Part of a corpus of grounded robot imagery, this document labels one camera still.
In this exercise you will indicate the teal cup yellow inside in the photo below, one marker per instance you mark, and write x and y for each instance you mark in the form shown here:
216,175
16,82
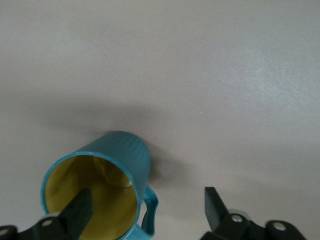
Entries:
125,150

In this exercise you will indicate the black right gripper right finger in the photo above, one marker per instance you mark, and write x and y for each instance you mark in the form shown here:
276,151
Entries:
217,212

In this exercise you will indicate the brown table cover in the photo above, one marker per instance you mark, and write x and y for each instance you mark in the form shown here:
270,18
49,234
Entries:
175,50

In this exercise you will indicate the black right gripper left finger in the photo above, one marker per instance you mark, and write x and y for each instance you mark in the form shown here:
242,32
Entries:
77,212

